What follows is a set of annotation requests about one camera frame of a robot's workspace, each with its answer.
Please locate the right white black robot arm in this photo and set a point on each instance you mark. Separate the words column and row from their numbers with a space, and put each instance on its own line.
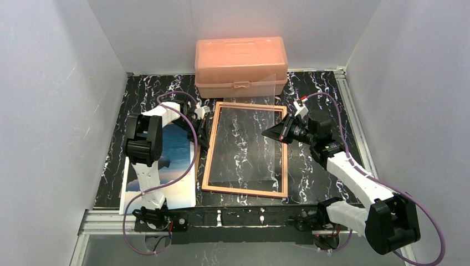
column 387, row 219

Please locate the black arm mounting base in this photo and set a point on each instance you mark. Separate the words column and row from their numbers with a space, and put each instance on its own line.
column 297, row 224

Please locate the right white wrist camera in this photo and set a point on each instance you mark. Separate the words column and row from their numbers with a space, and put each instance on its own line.
column 300, row 108

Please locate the aluminium rail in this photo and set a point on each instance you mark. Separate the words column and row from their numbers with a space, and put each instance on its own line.
column 104, row 221
column 355, row 124

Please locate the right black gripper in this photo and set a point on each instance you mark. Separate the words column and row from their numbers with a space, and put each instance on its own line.
column 288, row 130

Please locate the brown cardboard backing board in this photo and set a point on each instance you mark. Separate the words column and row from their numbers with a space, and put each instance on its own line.
column 197, row 161

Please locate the aluminium front rail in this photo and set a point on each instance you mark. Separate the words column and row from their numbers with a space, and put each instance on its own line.
column 104, row 221

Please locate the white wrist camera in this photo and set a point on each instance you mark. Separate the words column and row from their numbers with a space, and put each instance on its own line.
column 300, row 108
column 201, row 111

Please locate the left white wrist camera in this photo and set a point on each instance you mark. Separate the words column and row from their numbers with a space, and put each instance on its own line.
column 201, row 111

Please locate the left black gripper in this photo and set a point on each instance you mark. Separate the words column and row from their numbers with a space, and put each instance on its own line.
column 200, row 129

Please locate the landscape photo print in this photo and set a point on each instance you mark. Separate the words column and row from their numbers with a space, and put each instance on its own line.
column 176, row 157

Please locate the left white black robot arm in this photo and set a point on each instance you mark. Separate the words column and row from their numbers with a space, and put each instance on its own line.
column 162, row 146

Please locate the pink wooden picture frame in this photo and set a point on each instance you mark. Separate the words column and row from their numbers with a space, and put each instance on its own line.
column 280, row 190

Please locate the aluminium right side rail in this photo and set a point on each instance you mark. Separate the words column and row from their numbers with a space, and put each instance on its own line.
column 355, row 124

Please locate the orange plastic storage box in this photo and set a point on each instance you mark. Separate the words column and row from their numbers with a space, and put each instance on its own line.
column 240, row 67

